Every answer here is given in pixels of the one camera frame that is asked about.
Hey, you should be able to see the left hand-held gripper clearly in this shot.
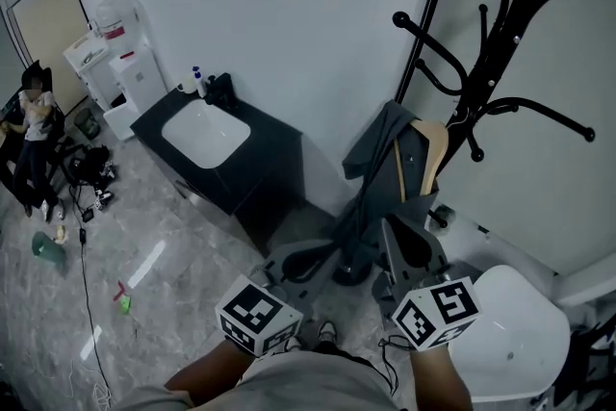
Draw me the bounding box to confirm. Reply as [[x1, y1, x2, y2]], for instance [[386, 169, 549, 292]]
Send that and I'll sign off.
[[215, 239, 339, 358]]

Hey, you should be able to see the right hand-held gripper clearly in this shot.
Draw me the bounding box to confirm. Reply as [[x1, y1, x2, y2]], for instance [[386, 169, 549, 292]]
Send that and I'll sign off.
[[372, 213, 482, 352]]

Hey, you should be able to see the dark grey garment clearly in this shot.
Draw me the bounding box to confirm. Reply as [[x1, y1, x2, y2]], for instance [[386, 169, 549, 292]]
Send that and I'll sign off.
[[330, 99, 442, 267]]

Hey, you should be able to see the wooden hanger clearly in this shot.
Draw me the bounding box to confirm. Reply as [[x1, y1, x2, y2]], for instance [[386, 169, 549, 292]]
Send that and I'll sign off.
[[394, 118, 450, 204]]

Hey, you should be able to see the black coat rack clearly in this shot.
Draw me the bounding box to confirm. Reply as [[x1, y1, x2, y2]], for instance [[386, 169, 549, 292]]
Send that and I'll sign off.
[[331, 0, 612, 288]]

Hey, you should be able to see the person's right forearm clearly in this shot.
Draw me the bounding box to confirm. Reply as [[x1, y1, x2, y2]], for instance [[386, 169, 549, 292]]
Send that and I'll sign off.
[[408, 344, 475, 411]]

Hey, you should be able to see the person's left forearm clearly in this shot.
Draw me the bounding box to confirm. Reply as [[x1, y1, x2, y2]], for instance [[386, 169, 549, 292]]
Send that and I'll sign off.
[[163, 339, 257, 406]]

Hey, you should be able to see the white plastic chair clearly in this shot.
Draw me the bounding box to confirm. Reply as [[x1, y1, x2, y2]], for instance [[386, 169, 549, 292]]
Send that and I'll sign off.
[[447, 264, 572, 406]]

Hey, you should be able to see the person's light grey clothing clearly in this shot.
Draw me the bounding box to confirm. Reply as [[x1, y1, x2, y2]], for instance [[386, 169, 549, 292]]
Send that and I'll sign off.
[[109, 347, 401, 411]]

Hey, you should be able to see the grey fluffy duster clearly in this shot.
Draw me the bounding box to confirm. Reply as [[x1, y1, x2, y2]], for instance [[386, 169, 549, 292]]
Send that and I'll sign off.
[[426, 204, 457, 233]]

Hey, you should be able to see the black sink cabinet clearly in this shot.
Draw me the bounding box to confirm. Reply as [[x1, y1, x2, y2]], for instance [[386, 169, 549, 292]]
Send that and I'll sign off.
[[129, 72, 307, 257]]

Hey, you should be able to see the black equipment stand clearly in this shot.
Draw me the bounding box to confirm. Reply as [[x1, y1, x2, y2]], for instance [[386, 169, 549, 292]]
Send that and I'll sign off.
[[566, 321, 616, 411]]

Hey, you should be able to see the white sink basin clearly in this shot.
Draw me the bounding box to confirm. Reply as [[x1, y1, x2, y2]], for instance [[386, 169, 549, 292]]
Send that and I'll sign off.
[[161, 99, 252, 170]]

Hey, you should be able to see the black faucet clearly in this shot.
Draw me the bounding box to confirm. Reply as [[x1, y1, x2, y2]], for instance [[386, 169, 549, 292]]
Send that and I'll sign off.
[[205, 71, 238, 108]]

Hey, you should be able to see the black equipment pile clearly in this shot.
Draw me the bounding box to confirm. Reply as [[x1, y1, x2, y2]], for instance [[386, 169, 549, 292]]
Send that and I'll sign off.
[[66, 143, 118, 214]]

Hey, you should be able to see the white blue-capped pump bottle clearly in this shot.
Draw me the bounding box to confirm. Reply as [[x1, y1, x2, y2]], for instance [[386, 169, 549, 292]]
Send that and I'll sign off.
[[191, 65, 209, 98]]

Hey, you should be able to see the green plastic dustpan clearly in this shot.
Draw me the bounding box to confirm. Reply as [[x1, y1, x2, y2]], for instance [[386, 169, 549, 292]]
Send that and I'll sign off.
[[31, 230, 69, 270]]

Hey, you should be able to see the green waste basket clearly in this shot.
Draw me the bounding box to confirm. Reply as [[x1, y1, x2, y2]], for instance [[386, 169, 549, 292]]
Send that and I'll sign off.
[[72, 107, 102, 141]]

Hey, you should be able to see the white water dispenser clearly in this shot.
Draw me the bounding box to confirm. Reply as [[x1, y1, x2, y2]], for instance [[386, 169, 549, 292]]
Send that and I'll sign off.
[[108, 43, 167, 113]]

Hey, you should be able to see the black office chair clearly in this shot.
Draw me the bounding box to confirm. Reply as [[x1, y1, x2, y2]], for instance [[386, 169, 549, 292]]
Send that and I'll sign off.
[[0, 99, 78, 208]]

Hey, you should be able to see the clear water jug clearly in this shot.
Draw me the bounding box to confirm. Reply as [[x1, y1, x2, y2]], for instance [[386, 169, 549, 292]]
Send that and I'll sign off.
[[94, 0, 146, 57]]

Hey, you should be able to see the beige door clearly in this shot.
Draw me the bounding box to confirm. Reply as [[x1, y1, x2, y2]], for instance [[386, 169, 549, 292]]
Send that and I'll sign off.
[[6, 0, 93, 117]]

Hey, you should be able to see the black gripper cord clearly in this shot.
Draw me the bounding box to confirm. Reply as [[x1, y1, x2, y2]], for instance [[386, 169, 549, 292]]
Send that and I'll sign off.
[[378, 335, 401, 397]]

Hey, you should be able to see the black floor cable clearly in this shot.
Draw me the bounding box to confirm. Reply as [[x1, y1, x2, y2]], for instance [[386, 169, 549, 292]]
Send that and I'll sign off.
[[69, 185, 115, 406]]

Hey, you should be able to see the white floor cable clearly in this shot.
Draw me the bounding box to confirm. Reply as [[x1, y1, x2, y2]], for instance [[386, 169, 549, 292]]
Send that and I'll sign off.
[[90, 378, 113, 408]]

